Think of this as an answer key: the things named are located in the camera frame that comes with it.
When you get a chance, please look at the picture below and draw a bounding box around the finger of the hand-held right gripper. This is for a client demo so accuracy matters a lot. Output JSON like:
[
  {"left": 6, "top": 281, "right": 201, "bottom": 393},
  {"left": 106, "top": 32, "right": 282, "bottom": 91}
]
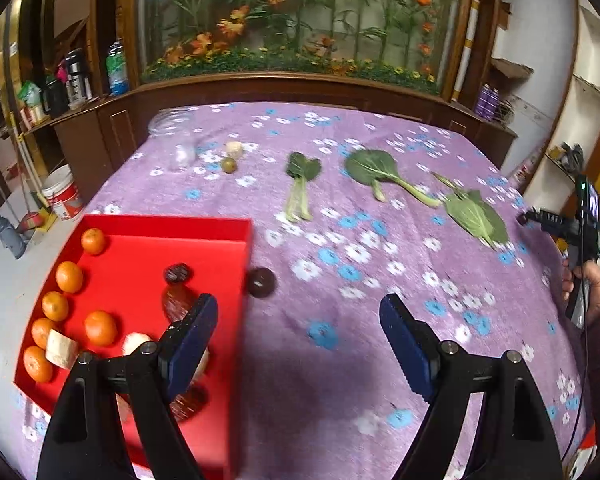
[{"left": 517, "top": 207, "right": 581, "bottom": 236}]

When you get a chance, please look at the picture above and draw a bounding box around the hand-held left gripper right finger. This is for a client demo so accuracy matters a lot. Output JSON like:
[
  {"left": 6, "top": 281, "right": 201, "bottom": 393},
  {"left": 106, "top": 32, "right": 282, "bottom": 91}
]
[{"left": 379, "top": 294, "right": 565, "bottom": 480}]

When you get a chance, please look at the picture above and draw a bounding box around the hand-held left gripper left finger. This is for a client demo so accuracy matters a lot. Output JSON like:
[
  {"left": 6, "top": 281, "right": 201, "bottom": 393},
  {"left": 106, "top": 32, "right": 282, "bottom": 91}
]
[{"left": 36, "top": 292, "right": 219, "bottom": 480}]

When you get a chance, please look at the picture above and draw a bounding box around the red-brown date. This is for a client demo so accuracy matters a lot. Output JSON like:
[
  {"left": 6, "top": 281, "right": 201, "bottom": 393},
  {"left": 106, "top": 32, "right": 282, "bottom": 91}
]
[
  {"left": 161, "top": 285, "right": 193, "bottom": 325},
  {"left": 163, "top": 263, "right": 195, "bottom": 285},
  {"left": 172, "top": 384, "right": 210, "bottom": 421}
]

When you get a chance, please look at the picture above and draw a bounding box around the orange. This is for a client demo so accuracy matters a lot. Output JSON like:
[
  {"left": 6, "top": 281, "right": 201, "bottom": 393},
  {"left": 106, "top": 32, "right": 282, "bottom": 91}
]
[
  {"left": 56, "top": 261, "right": 84, "bottom": 293},
  {"left": 81, "top": 228, "right": 106, "bottom": 255},
  {"left": 31, "top": 317, "right": 57, "bottom": 350},
  {"left": 41, "top": 291, "right": 70, "bottom": 322},
  {"left": 84, "top": 310, "right": 118, "bottom": 347},
  {"left": 23, "top": 346, "right": 54, "bottom": 383}
]

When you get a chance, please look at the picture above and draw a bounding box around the dark round fruit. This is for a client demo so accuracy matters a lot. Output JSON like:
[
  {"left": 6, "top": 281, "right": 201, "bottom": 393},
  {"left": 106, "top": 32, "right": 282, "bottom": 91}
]
[{"left": 245, "top": 267, "right": 277, "bottom": 300}]

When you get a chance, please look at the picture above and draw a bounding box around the red tray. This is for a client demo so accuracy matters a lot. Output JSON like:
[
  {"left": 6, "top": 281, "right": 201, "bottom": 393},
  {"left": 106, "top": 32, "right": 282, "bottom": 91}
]
[{"left": 12, "top": 213, "right": 253, "bottom": 480}]

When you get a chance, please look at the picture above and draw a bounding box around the person's right hand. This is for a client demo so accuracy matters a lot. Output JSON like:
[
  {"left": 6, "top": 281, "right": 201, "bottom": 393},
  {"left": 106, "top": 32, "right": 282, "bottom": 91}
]
[{"left": 561, "top": 259, "right": 600, "bottom": 313}]

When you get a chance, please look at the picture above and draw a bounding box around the dark tool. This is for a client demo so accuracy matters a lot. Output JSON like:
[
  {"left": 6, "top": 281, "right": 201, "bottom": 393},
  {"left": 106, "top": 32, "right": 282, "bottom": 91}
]
[{"left": 550, "top": 142, "right": 586, "bottom": 171}]

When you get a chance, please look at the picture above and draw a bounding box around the green bok choy leaf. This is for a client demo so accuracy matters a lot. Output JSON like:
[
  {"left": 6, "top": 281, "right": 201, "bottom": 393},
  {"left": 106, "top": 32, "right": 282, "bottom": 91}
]
[
  {"left": 344, "top": 148, "right": 443, "bottom": 208},
  {"left": 285, "top": 151, "right": 323, "bottom": 223},
  {"left": 431, "top": 171, "right": 510, "bottom": 250}
]

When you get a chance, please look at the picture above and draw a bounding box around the purple floral tablecloth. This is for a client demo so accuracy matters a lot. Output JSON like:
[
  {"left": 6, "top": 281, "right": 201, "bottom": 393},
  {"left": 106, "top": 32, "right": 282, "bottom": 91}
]
[{"left": 15, "top": 101, "right": 598, "bottom": 480}]

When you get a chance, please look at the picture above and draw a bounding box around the white rolled paper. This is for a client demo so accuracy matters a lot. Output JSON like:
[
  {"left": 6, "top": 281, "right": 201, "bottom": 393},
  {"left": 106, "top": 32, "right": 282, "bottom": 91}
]
[{"left": 452, "top": 0, "right": 482, "bottom": 103}]

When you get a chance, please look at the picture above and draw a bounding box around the white red bucket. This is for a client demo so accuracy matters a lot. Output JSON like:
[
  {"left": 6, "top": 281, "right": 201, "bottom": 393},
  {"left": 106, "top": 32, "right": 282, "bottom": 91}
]
[{"left": 41, "top": 164, "right": 86, "bottom": 222}]

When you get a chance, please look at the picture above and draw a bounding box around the red white bag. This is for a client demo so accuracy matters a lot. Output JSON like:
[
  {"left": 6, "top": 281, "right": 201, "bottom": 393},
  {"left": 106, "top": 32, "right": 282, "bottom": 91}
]
[{"left": 562, "top": 435, "right": 598, "bottom": 480}]

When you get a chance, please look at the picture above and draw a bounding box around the red dustpan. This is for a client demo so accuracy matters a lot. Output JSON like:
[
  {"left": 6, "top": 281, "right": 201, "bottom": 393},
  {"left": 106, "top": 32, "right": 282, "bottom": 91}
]
[{"left": 17, "top": 211, "right": 56, "bottom": 233}]

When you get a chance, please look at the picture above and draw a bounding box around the clear glass jar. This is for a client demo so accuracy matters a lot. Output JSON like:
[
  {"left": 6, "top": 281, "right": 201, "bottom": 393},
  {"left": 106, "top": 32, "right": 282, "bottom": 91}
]
[{"left": 148, "top": 108, "right": 198, "bottom": 173}]

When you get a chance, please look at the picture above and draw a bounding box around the grey bottle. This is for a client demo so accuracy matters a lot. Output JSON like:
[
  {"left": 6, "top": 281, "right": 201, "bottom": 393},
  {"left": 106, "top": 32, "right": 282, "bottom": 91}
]
[{"left": 0, "top": 215, "right": 27, "bottom": 260}]

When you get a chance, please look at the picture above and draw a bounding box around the wooden cabinet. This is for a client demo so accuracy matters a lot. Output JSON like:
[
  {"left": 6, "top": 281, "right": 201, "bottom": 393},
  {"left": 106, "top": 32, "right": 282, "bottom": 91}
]
[{"left": 0, "top": 0, "right": 521, "bottom": 196}]

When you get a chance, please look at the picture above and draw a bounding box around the broom stick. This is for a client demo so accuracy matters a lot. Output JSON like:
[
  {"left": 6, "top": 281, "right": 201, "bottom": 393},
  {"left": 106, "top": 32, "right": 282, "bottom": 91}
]
[{"left": 10, "top": 110, "right": 51, "bottom": 211}]

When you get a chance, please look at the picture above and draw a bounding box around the black mug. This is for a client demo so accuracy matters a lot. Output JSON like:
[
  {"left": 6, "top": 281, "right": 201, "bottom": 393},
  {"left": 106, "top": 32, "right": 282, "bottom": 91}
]
[{"left": 42, "top": 77, "right": 70, "bottom": 117}]

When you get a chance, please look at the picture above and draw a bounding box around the green label water bottle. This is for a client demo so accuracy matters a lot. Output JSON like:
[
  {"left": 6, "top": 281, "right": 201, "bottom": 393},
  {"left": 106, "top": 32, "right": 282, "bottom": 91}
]
[{"left": 105, "top": 40, "right": 130, "bottom": 96}]

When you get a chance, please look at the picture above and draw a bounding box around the black thermos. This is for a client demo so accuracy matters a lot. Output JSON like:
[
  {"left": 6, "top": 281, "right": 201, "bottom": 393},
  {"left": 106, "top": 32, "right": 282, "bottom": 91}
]
[{"left": 65, "top": 50, "right": 93, "bottom": 106}]

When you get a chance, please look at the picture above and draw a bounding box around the green white bag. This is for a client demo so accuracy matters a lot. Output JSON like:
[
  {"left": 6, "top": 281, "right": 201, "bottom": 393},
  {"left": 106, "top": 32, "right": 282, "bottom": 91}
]
[{"left": 17, "top": 81, "right": 43, "bottom": 121}]

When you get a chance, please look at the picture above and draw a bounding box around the glass flower display case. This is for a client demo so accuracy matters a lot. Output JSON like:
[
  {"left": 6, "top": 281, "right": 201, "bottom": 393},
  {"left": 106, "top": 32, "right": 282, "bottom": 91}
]
[{"left": 137, "top": 0, "right": 456, "bottom": 96}]

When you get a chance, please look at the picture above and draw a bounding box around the white wall shelf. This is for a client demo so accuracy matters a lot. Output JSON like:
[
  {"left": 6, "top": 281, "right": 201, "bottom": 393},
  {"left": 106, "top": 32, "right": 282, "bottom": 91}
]
[{"left": 520, "top": 0, "right": 600, "bottom": 221}]

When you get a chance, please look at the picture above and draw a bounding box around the black cable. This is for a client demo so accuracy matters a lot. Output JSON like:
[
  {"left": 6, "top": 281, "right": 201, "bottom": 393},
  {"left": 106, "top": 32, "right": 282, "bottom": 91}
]
[{"left": 560, "top": 305, "right": 593, "bottom": 461}]

